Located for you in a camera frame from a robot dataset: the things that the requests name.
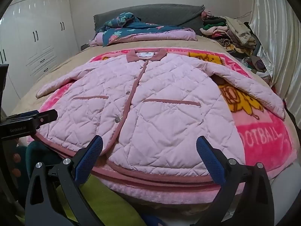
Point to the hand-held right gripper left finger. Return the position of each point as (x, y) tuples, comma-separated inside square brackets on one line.
[(90, 156)]

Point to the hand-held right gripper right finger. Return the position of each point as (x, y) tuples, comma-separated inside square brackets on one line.
[(210, 157)]

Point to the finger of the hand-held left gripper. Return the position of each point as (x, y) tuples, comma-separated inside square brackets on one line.
[(23, 114), (47, 117)]

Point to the pink quilted jacket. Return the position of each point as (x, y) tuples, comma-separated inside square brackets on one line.
[(152, 113)]

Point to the heap of dark clothes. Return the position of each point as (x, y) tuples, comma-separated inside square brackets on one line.
[(256, 66)]

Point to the pile of folded clothes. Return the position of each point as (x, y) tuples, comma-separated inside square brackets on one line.
[(232, 33)]

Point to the person's left hand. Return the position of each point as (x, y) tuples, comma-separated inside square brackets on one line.
[(15, 156)]

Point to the dark teal pants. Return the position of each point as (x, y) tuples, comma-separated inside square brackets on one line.
[(40, 155)]

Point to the bed with tan sheet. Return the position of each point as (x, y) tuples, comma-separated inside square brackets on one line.
[(58, 70)]

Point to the pink printed blanket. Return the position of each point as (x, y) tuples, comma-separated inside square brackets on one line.
[(258, 127)]

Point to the white wardrobe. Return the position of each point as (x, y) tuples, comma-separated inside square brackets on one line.
[(35, 40)]

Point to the pink pillow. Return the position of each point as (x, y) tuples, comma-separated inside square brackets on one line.
[(96, 40)]

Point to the teal floral pillow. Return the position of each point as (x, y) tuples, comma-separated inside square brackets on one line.
[(122, 21)]

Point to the teal floral quilt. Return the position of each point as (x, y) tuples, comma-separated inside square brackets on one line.
[(145, 31)]

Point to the white satin curtain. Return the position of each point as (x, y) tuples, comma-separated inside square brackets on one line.
[(275, 40)]

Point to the grey headboard cover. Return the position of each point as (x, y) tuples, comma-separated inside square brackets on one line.
[(164, 16)]

